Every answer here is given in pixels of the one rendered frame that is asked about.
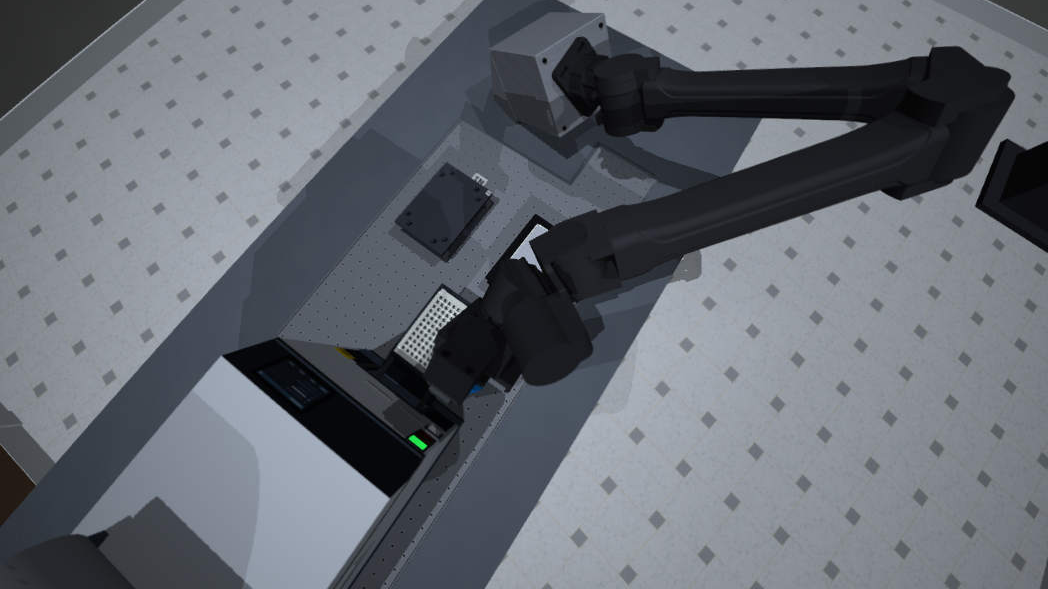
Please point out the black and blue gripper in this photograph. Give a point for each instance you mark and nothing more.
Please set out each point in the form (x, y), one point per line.
(509, 376)

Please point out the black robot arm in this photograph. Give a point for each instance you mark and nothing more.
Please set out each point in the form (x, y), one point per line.
(544, 332)

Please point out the black rectangular frame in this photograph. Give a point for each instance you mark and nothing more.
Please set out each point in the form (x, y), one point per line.
(517, 242)

